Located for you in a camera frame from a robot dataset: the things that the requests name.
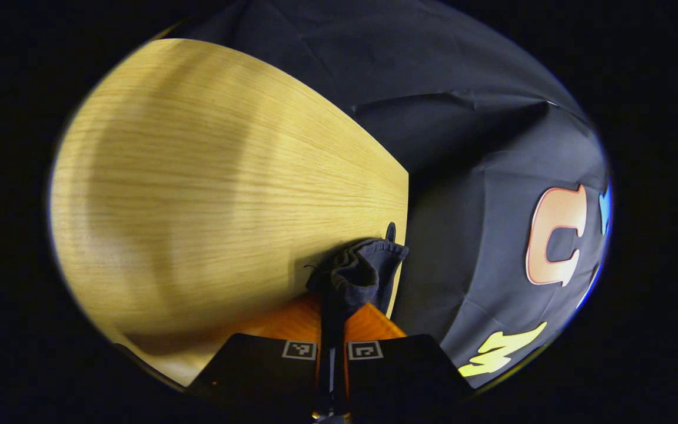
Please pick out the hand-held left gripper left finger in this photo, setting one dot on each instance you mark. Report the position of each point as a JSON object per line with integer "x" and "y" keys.
{"x": 256, "y": 371}

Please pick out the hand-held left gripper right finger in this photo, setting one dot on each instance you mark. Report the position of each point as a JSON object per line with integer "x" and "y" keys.
{"x": 409, "y": 371}

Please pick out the dark grey jeans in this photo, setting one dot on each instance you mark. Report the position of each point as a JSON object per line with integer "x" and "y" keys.
{"x": 368, "y": 265}

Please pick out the black backdrop cloth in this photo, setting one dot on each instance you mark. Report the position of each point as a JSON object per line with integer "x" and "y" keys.
{"x": 462, "y": 147}

